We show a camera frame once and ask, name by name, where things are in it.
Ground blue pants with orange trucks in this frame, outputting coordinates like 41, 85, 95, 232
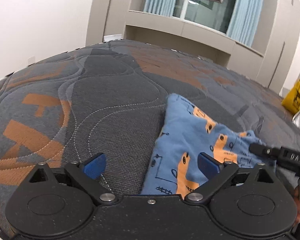
140, 93, 300, 201

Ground person's right hand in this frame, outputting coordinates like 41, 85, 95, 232
293, 186, 300, 226

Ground yellow shopping bag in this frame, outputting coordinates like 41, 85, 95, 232
281, 79, 300, 115

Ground grey orange quilted mattress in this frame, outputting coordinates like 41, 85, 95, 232
0, 40, 300, 236

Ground beige right wardrobe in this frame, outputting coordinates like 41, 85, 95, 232
252, 0, 300, 93

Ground beige wardrobe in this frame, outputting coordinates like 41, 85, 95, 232
85, 0, 131, 46
252, 0, 300, 93

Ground light blue right curtain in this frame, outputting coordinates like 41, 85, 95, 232
226, 0, 263, 47

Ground beige window bench cabinet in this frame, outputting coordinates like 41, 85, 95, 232
124, 10, 264, 80

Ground beige left wardrobe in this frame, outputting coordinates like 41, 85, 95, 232
85, 0, 131, 46

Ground white wall socket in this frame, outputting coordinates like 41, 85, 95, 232
27, 56, 36, 66

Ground window with dark frame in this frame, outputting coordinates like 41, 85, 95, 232
172, 0, 236, 33

